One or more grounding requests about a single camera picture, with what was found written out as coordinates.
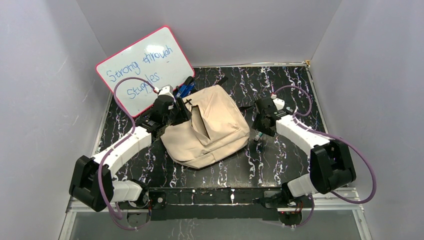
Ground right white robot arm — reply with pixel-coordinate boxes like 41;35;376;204
252;97;357;207

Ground pink framed whiteboard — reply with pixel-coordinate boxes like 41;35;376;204
95;26;195;117

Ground beige backpack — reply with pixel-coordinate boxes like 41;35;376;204
160;84;250;169

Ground green white glue stick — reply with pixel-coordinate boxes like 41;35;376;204
253;132;263;142

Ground black base frame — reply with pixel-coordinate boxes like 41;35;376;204
117;180;316;229

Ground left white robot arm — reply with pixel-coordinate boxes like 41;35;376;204
69;85;191;212

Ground aluminium rail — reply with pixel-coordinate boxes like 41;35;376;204
59;193;370;240

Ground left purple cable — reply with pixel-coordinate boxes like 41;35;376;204
97;77;158;231

